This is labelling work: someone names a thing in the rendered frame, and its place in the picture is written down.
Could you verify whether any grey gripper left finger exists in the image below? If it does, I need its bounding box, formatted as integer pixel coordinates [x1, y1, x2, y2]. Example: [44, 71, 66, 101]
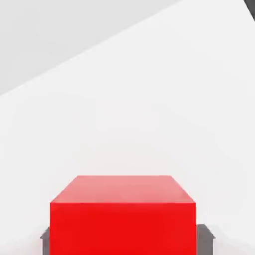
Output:
[39, 226, 51, 255]

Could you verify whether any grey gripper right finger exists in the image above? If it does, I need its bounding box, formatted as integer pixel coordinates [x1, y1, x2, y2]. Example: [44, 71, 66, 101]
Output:
[195, 224, 216, 255]

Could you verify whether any small red cube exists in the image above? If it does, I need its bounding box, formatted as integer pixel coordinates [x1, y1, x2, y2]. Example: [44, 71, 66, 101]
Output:
[49, 175, 197, 255]

